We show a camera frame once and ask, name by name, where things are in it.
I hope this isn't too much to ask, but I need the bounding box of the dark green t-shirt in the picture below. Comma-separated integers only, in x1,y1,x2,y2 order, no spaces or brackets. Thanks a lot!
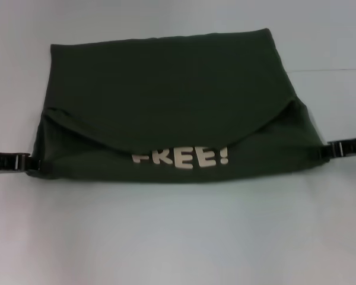
26,28,330,185

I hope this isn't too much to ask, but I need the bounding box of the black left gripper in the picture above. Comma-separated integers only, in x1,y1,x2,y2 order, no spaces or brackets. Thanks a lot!
0,151,43,176

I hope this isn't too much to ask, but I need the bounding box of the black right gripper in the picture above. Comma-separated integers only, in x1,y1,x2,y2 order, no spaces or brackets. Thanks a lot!
318,135,356,159

